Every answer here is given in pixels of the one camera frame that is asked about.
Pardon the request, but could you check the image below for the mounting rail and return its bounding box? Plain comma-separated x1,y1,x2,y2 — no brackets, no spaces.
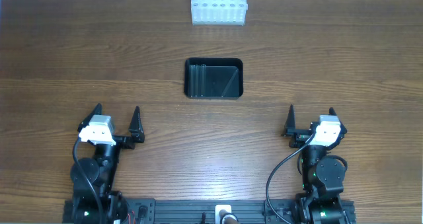
62,198,357,224

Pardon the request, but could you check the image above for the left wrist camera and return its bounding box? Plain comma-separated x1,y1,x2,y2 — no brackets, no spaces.
78,114,117,147

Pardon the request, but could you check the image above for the clear test tube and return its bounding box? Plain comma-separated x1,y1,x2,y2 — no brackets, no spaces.
220,68,241,98
194,64,202,97
200,64,208,97

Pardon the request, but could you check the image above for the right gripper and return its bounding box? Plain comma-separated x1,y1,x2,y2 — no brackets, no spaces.
282,104,348,149

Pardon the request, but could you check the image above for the black cable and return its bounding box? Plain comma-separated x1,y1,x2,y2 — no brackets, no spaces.
265,132,318,223
71,137,105,224

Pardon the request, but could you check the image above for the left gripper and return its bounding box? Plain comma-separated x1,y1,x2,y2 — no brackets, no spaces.
77,102,146,151

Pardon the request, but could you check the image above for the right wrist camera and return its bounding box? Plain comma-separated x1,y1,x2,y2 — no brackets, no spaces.
309,114,342,147

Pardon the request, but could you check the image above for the black tray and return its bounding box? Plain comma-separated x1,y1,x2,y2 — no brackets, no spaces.
183,56,245,100

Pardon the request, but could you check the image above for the white test tube rack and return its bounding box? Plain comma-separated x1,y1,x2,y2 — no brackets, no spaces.
190,0,249,27

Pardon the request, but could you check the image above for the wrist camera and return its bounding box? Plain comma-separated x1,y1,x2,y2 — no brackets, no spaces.
78,114,117,147
309,114,342,147

